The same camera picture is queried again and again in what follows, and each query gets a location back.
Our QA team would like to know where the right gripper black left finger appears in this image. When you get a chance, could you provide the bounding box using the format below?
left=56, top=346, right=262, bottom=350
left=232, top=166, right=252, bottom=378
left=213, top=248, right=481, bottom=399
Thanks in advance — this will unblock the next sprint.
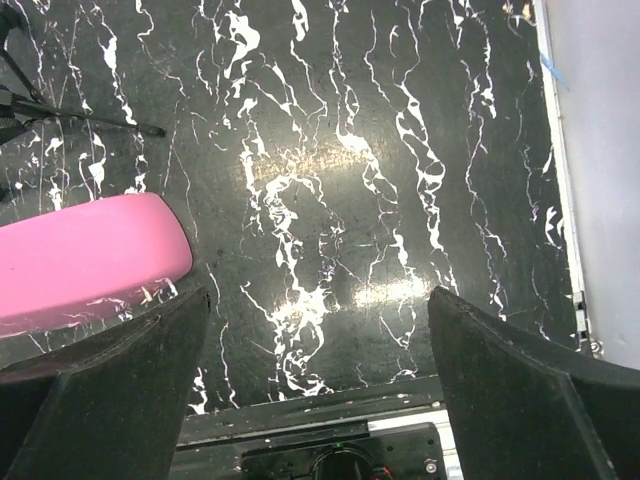
left=1, top=287, right=210, bottom=479

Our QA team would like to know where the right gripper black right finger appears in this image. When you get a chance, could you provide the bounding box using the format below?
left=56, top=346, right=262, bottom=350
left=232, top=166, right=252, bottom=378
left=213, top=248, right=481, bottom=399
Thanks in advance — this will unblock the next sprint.
left=428, top=287, right=639, bottom=479

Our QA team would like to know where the black tripod shock-mount stand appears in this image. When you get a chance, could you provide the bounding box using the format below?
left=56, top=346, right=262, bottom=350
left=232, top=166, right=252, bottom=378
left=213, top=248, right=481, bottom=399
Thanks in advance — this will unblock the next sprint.
left=1, top=3, right=166, bottom=146

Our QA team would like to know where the pink phone dock stand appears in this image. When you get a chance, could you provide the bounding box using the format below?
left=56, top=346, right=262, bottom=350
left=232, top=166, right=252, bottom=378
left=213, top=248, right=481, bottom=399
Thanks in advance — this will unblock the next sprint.
left=1, top=193, right=193, bottom=337

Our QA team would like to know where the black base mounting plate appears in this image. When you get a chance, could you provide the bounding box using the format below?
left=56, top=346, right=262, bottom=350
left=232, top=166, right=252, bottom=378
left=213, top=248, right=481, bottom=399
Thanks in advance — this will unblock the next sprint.
left=169, top=377, right=463, bottom=479

